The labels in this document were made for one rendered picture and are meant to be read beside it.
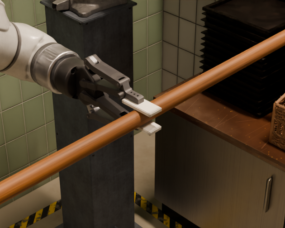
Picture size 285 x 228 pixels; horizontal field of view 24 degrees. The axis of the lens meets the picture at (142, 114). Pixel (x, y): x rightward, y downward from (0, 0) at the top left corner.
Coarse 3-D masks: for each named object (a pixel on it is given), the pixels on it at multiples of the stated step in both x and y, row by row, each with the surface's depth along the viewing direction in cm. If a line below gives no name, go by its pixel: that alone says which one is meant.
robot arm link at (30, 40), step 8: (16, 24) 128; (24, 24) 132; (24, 32) 128; (32, 32) 129; (40, 32) 131; (24, 40) 127; (32, 40) 128; (40, 40) 129; (48, 40) 130; (24, 48) 126; (32, 48) 128; (16, 56) 126; (24, 56) 127; (32, 56) 128; (16, 64) 127; (24, 64) 128; (8, 72) 129; (16, 72) 129; (24, 72) 129; (24, 80) 132; (32, 80) 131
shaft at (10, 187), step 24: (264, 48) 135; (216, 72) 126; (168, 96) 118; (192, 96) 122; (120, 120) 111; (144, 120) 114; (72, 144) 105; (96, 144) 107; (48, 168) 101; (0, 192) 96
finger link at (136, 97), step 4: (120, 80) 116; (124, 84) 115; (128, 84) 116; (120, 88) 116; (124, 88) 116; (128, 88) 116; (124, 92) 116; (128, 92) 115; (132, 92) 116; (136, 92) 115; (128, 96) 115; (132, 96) 115; (136, 96) 114; (140, 96) 114; (132, 100) 115; (136, 100) 114; (140, 100) 114
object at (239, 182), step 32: (192, 128) 232; (224, 128) 222; (256, 128) 222; (160, 160) 253; (192, 160) 239; (224, 160) 226; (256, 160) 215; (160, 192) 261; (192, 192) 246; (224, 192) 233; (256, 192) 221; (192, 224) 262; (224, 224) 240; (256, 224) 227
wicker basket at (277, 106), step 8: (280, 96) 209; (280, 104) 206; (272, 112) 209; (280, 112) 207; (272, 120) 210; (280, 120) 208; (272, 128) 212; (280, 128) 216; (272, 136) 213; (280, 136) 211; (280, 144) 212
